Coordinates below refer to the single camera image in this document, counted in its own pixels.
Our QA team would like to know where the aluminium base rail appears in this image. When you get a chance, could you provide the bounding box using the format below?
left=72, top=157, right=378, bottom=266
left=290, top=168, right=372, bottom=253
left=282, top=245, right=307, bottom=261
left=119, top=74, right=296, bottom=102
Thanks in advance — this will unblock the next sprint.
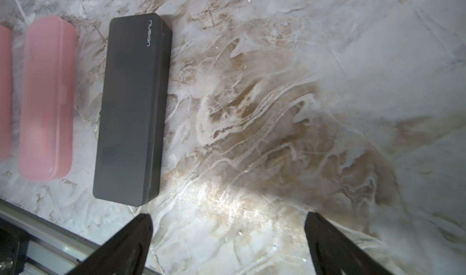
left=1, top=200, right=154, bottom=275

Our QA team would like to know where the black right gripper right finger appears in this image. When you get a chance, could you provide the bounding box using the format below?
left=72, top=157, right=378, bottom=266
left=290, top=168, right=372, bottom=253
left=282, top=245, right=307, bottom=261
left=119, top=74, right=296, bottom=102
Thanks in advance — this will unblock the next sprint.
left=304, top=212, right=390, bottom=275

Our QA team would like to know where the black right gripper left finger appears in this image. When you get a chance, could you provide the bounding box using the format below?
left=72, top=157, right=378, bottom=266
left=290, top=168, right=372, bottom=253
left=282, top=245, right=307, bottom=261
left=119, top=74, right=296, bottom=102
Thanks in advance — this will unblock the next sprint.
left=68, top=214, right=153, bottom=275

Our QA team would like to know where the pink pencil case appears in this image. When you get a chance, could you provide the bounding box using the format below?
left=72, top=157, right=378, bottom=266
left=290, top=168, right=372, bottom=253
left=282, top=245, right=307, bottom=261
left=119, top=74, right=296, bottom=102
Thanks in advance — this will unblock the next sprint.
left=19, top=16, right=76, bottom=182
left=0, top=26, right=12, bottom=161

